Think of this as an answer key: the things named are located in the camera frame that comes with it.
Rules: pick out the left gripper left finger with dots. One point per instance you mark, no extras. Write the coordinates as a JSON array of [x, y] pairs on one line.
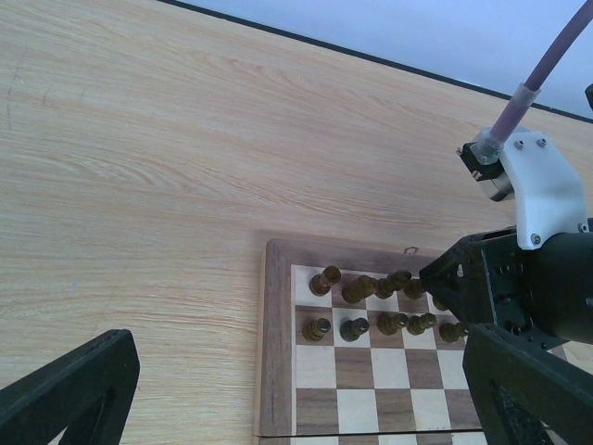
[[82, 397]]

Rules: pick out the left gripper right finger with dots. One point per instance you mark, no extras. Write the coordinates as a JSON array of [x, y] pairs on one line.
[[520, 392]]

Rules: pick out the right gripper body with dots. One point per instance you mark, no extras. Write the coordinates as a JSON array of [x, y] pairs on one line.
[[482, 279]]

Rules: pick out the dark chess piece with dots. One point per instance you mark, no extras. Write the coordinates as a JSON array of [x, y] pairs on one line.
[[439, 305], [414, 289], [321, 283], [359, 289], [452, 332], [352, 330], [389, 324], [418, 324], [314, 330]]

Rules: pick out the dark pawn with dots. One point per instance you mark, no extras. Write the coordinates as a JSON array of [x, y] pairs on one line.
[[392, 283]]

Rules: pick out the wooden chess board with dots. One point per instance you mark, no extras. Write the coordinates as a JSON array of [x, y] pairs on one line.
[[399, 389]]

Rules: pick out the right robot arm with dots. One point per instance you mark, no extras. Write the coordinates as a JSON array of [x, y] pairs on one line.
[[533, 279]]

